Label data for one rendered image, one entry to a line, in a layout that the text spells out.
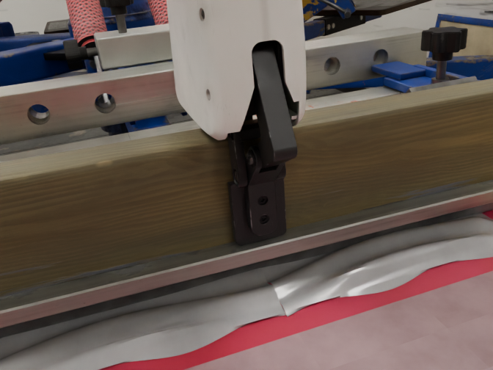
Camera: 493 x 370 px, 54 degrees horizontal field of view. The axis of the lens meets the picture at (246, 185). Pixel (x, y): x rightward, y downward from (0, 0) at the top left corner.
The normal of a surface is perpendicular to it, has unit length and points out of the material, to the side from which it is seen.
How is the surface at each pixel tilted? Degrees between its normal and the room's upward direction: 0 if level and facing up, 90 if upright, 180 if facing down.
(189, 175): 90
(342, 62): 90
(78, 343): 32
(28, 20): 90
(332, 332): 0
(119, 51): 90
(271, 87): 61
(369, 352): 0
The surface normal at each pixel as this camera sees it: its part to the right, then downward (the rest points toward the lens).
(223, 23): 0.09, 0.32
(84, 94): 0.33, 0.38
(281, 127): 0.25, -0.11
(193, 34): -0.92, 0.22
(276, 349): -0.08, -0.90
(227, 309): 0.00, -0.58
